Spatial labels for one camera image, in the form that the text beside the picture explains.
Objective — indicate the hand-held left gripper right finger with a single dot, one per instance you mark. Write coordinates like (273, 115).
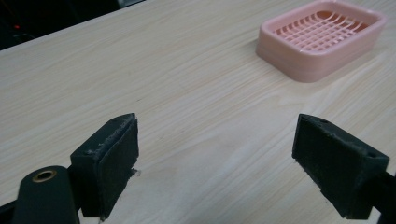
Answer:
(336, 161)

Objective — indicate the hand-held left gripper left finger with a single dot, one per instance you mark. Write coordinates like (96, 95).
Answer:
(106, 161)

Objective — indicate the pink soap dish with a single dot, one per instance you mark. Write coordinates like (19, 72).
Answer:
(320, 40)

